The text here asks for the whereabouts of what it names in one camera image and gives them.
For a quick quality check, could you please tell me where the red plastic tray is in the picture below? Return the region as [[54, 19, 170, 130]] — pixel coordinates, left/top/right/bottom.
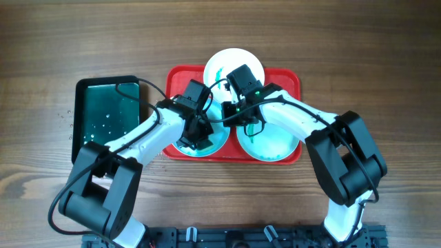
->
[[163, 65, 300, 163]]

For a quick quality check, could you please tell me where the light blue plate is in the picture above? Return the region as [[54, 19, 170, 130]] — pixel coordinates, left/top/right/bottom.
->
[[172, 101, 230, 158], [236, 121, 300, 163]]

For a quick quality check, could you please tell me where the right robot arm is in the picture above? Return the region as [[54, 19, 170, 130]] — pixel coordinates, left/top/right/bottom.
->
[[221, 90, 387, 247]]

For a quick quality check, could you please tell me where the black water tray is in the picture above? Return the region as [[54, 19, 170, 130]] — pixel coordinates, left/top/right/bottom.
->
[[72, 76, 140, 161]]

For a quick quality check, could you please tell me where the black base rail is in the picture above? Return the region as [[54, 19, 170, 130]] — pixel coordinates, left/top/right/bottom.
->
[[81, 224, 389, 248]]

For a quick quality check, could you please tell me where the green yellow sponge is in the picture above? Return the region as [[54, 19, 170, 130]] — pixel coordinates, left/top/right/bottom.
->
[[196, 138, 214, 150]]

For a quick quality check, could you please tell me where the white plate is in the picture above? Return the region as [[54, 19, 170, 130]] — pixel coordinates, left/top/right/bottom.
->
[[203, 48, 265, 103]]

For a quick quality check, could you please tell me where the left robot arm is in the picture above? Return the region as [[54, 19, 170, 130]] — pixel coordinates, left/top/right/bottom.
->
[[48, 95, 207, 247]]

